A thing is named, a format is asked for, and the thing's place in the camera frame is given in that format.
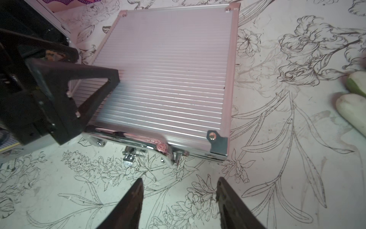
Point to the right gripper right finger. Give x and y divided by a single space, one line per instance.
234 214

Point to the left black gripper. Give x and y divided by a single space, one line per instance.
28 84

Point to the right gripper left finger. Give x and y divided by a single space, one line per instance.
127 213

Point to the aluminium poker case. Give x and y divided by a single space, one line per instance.
176 68

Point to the white green work glove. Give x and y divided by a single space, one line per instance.
352 106

